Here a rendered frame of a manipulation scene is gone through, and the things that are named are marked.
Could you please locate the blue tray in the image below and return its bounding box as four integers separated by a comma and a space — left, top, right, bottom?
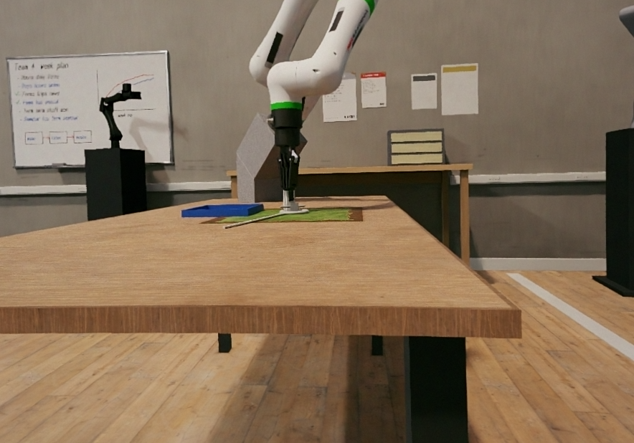
181, 204, 264, 218

